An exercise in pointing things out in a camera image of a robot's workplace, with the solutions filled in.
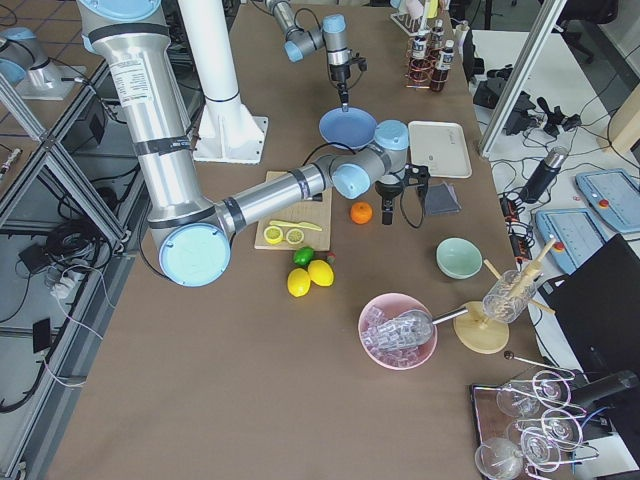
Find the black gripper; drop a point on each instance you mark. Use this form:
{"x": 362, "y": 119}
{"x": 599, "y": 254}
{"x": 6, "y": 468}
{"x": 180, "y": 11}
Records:
{"x": 387, "y": 190}
{"x": 340, "y": 74}

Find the blue plate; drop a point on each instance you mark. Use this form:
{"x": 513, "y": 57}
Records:
{"x": 353, "y": 128}

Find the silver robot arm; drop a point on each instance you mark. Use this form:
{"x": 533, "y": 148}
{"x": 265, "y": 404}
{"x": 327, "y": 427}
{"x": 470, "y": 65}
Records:
{"x": 330, "y": 35}
{"x": 193, "y": 233}

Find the orange mandarin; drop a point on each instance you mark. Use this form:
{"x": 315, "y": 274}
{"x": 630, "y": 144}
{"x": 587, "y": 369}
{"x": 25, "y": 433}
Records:
{"x": 361, "y": 213}

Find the grey cloth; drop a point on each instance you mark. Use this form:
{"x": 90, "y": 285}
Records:
{"x": 441, "y": 199}

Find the cream rabbit tray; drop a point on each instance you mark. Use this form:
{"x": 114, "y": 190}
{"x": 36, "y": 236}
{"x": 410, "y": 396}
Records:
{"x": 441, "y": 146}

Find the tea bottle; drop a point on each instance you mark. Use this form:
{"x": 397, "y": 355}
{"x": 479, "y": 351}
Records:
{"x": 417, "y": 64}
{"x": 442, "y": 67}
{"x": 437, "y": 35}

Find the green bowl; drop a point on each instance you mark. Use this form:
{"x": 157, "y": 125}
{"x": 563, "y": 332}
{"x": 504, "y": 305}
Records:
{"x": 458, "y": 258}

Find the yellow plastic knife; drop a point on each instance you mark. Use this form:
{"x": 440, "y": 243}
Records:
{"x": 301, "y": 225}

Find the lemon slice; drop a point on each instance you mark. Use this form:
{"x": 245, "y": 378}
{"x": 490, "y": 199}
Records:
{"x": 294, "y": 236}

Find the green lime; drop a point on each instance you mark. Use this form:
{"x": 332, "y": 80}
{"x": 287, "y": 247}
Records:
{"x": 303, "y": 256}

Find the lemon half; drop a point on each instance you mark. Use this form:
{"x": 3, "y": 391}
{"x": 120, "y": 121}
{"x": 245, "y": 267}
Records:
{"x": 273, "y": 235}

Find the metal ice scoop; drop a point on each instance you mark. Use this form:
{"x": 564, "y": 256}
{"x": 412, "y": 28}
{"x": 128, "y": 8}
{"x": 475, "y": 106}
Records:
{"x": 412, "y": 328}

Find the pink bowl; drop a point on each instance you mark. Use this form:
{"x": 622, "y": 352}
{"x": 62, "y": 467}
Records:
{"x": 377, "y": 312}

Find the black thermos bottle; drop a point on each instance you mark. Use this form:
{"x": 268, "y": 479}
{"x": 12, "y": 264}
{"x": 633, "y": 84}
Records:
{"x": 543, "y": 175}

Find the clear glass mug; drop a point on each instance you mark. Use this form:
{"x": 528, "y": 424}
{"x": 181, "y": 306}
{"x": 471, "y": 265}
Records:
{"x": 509, "y": 297}

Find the teach pendant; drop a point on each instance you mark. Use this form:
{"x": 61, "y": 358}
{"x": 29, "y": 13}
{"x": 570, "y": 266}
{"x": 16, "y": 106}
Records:
{"x": 614, "y": 195}
{"x": 576, "y": 232}

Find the cocktail glass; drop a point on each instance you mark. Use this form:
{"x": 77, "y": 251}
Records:
{"x": 544, "y": 440}
{"x": 517, "y": 399}
{"x": 499, "y": 458}
{"x": 551, "y": 389}

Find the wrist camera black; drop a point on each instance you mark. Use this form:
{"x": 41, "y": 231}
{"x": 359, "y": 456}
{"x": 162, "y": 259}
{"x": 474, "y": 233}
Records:
{"x": 417, "y": 177}

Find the copper wire bottle rack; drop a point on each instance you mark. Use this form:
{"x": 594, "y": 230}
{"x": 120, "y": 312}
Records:
{"x": 430, "y": 59}

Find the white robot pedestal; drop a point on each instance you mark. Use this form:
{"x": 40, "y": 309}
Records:
{"x": 227, "y": 130}

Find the aluminium frame post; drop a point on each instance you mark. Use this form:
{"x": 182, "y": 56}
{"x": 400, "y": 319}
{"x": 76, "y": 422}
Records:
{"x": 535, "y": 41}

